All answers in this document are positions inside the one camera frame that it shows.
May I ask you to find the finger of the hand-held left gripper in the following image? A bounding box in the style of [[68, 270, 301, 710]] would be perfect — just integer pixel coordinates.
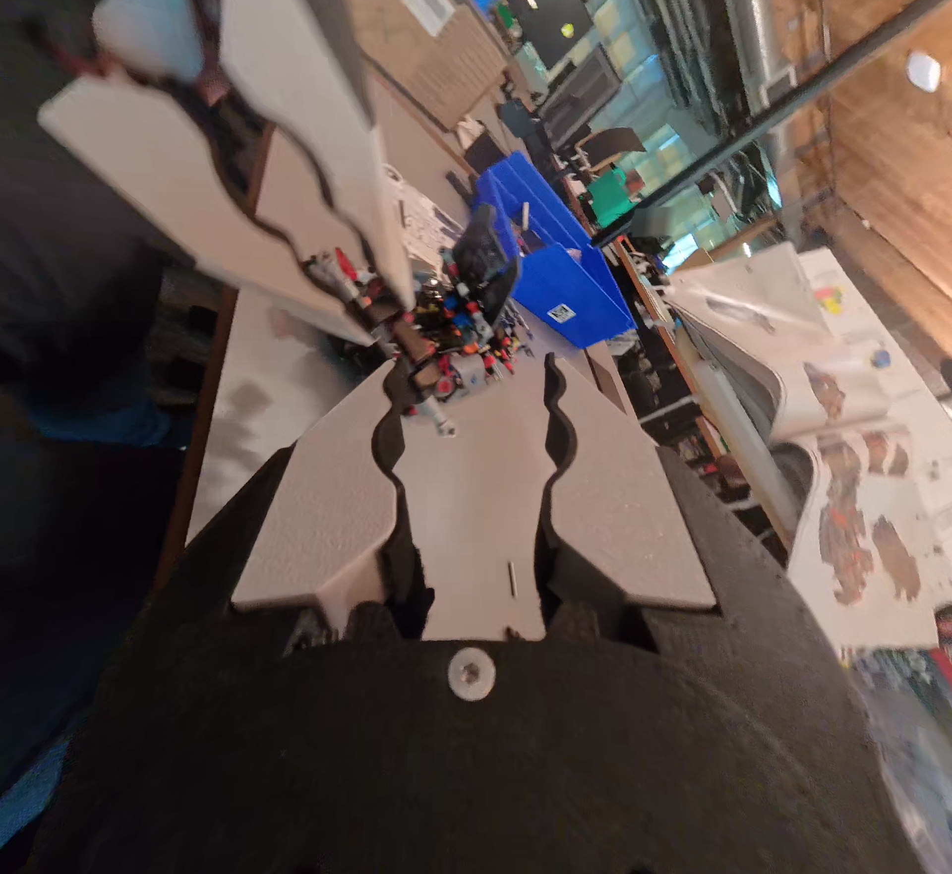
[[36, 74, 374, 349], [218, 0, 415, 311]]

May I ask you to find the blue storage bin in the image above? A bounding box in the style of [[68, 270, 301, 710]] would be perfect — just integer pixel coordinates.
[[472, 151, 637, 349]]

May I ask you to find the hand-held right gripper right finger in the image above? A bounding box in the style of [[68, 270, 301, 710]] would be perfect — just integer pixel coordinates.
[[539, 352, 716, 611]]

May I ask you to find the green bag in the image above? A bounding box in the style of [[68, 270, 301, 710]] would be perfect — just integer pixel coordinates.
[[580, 168, 641, 228]]

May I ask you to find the brown cardboard box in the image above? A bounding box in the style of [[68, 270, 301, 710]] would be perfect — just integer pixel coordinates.
[[323, 0, 514, 131]]

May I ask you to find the silver air duct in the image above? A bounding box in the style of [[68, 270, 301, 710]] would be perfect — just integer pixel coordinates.
[[714, 0, 800, 117]]

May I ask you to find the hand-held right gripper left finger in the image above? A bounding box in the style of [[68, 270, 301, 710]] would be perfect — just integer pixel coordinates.
[[231, 361, 406, 630]]

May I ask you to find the open instruction booklet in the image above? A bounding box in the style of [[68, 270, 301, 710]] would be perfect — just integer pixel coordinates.
[[665, 242, 952, 652]]

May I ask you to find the wooden chair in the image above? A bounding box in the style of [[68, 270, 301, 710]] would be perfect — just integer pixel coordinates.
[[573, 126, 647, 154]]

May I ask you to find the black stand pole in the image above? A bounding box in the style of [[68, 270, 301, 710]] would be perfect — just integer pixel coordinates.
[[591, 0, 952, 246]]

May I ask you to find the small black lego assembly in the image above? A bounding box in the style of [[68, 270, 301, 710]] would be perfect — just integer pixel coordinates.
[[308, 249, 458, 438]]

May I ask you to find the large grey lego model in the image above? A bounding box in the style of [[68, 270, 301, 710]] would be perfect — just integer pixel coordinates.
[[405, 205, 536, 399]]

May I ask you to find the lego sticker sheet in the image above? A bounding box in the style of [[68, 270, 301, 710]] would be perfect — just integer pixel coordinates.
[[383, 164, 466, 273]]

